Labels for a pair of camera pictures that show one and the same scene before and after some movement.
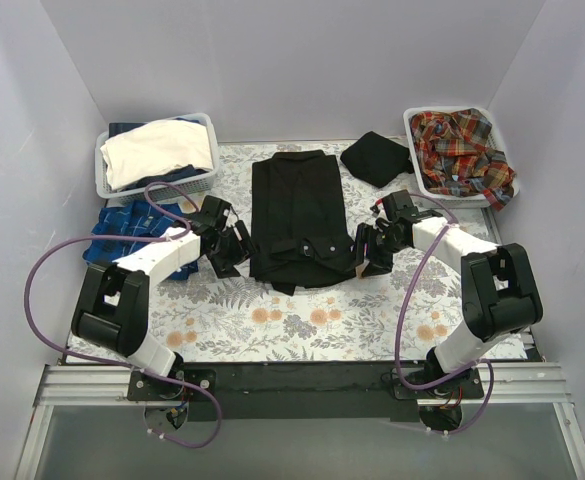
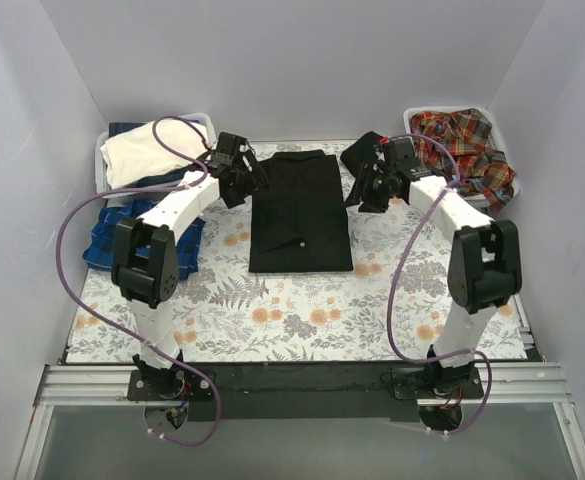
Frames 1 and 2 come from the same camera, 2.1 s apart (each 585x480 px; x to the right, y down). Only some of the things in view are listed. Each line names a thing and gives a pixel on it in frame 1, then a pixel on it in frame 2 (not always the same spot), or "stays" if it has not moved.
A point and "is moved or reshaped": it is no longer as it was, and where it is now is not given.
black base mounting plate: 304,390 stays
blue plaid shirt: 131,219 stays
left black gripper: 233,248 to 242,181
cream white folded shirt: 154,147 stays
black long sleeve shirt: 300,232 is moved or reshaped
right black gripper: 369,248 to 365,185
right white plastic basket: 495,141 stays
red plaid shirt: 454,158 stays
